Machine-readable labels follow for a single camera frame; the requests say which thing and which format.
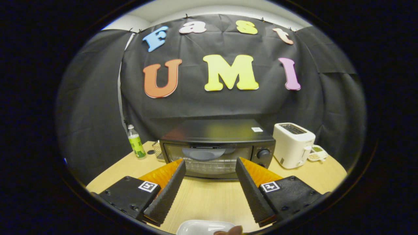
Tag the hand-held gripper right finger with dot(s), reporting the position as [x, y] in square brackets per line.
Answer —
[252, 192]

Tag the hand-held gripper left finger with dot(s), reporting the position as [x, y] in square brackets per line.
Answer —
[168, 192]

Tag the black toaster oven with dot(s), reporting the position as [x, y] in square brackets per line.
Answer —
[215, 131]

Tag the white pop-up toaster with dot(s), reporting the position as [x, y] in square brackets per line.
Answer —
[292, 147]

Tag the white square plate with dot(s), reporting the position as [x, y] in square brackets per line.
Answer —
[199, 227]

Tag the green label plastic bottle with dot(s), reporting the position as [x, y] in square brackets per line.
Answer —
[136, 145]

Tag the small white divided dish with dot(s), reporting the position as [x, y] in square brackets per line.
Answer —
[318, 153]

